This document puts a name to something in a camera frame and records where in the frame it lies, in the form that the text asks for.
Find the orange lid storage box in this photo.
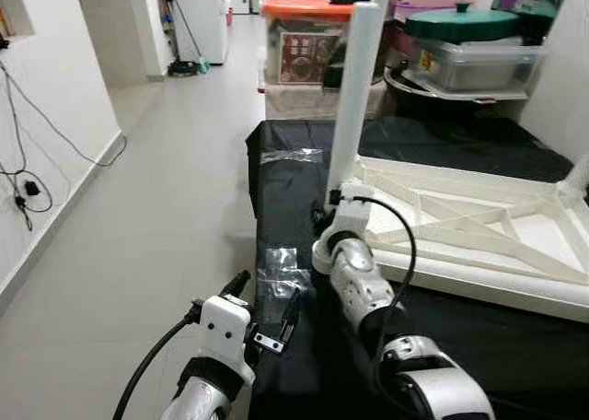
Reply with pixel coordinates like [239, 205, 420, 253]
[260, 0, 355, 85]

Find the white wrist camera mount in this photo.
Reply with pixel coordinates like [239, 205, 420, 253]
[311, 185, 374, 274]
[198, 294, 254, 384]

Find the black plastic bag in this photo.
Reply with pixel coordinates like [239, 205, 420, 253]
[322, 15, 410, 89]

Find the black floor mop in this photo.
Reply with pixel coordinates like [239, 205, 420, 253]
[166, 0, 211, 77]

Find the beige stone bench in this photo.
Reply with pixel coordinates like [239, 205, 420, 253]
[262, 79, 387, 122]

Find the white chest freezer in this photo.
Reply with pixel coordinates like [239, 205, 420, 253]
[175, 0, 231, 66]

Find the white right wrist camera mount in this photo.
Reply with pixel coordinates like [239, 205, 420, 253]
[311, 185, 374, 274]

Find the black tablecloth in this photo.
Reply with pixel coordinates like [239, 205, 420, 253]
[246, 114, 589, 420]

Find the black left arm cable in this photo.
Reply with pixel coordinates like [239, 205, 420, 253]
[112, 300, 205, 420]

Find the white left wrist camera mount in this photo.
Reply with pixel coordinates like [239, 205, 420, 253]
[198, 294, 254, 384]

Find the black wok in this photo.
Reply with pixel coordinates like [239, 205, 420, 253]
[382, 65, 535, 117]

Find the clear plastic storage box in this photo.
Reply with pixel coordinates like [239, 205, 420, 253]
[410, 38, 546, 94]

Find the clear tape cross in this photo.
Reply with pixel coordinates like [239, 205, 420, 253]
[260, 247, 309, 297]

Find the clear tape strip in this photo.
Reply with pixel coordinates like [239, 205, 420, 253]
[260, 148, 325, 163]

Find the green plastic lid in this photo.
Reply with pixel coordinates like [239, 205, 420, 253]
[405, 4, 521, 43]

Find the dark green box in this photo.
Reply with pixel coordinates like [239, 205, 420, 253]
[492, 0, 567, 45]

